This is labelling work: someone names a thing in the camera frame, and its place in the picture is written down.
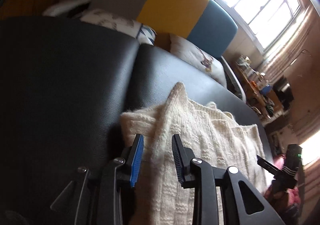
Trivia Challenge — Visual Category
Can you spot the black television screen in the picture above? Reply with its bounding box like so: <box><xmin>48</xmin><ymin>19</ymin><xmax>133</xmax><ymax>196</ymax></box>
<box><xmin>272</xmin><ymin>77</ymin><xmax>294</xmax><ymax>111</ymax></box>

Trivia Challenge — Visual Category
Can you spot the grey yellow blue sofa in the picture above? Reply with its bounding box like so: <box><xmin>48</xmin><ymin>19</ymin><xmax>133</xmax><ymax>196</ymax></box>
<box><xmin>42</xmin><ymin>0</ymin><xmax>247</xmax><ymax>102</ymax></box>

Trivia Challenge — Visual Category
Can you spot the cluttered wooden desk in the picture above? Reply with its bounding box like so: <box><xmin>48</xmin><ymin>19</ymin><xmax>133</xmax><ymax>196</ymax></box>
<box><xmin>234</xmin><ymin>56</ymin><xmax>277</xmax><ymax>121</ymax></box>

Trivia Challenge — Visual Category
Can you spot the cream knitted sweater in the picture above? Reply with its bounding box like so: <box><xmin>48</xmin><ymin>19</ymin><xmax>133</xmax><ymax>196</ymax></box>
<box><xmin>120</xmin><ymin>82</ymin><xmax>268</xmax><ymax>225</ymax></box>

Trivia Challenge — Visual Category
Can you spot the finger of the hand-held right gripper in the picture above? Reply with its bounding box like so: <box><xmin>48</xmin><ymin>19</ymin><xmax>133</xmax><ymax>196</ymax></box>
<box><xmin>257</xmin><ymin>154</ymin><xmax>280</xmax><ymax>173</ymax></box>

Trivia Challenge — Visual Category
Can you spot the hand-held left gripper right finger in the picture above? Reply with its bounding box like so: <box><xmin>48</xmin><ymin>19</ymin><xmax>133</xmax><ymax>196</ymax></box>
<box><xmin>171</xmin><ymin>133</ymin><xmax>285</xmax><ymax>225</ymax></box>

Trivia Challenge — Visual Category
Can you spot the sheer pink curtain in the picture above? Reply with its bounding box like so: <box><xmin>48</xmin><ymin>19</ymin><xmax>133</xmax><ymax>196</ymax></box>
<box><xmin>260</xmin><ymin>5</ymin><xmax>320</xmax><ymax>83</ymax></box>

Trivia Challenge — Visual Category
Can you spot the deer print pillow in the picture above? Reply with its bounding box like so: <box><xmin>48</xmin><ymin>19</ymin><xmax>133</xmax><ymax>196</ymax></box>
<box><xmin>170</xmin><ymin>34</ymin><xmax>227</xmax><ymax>87</ymax></box>

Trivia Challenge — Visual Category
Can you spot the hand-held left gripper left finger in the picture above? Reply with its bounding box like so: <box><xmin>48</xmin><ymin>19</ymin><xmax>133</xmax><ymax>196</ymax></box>
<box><xmin>50</xmin><ymin>133</ymin><xmax>145</xmax><ymax>225</ymax></box>

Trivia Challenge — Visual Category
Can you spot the pink cloth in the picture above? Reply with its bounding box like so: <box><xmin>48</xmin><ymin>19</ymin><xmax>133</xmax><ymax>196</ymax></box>
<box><xmin>265</xmin><ymin>182</ymin><xmax>304</xmax><ymax>217</ymax></box>

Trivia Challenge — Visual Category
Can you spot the zebra print pillow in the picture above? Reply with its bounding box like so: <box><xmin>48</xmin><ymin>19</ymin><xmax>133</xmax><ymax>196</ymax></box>
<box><xmin>80</xmin><ymin>9</ymin><xmax>157</xmax><ymax>46</ymax></box>

